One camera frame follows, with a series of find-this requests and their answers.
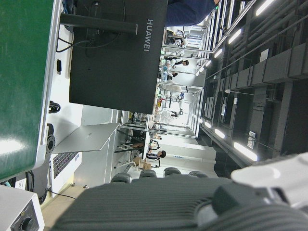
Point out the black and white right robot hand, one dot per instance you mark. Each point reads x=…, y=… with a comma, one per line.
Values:
x=156, y=204

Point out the background person in white shirt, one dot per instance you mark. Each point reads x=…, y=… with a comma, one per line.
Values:
x=179, y=63
x=156, y=156

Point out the silver laptop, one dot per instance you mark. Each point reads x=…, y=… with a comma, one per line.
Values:
x=91, y=137

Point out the white ceiling light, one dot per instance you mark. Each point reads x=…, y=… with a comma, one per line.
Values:
x=219, y=133
x=245, y=151

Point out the black Huawei monitor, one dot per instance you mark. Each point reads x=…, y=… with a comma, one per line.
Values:
x=115, y=72

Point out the white controller box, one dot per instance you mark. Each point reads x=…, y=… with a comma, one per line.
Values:
x=16, y=209

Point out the person in navy clothing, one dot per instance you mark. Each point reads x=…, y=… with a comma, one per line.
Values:
x=185, y=13

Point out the green conveyor belt with aluminium frame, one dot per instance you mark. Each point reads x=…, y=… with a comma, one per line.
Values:
x=21, y=84

